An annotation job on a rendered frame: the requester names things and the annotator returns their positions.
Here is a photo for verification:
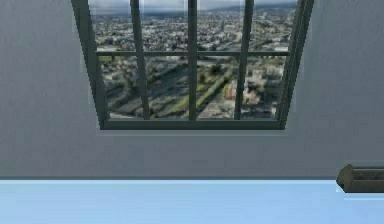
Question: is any dark green framed window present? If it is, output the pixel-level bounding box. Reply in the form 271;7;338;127
70;0;315;131

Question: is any dark brown wooden furniture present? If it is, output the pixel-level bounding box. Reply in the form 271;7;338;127
335;163;384;194

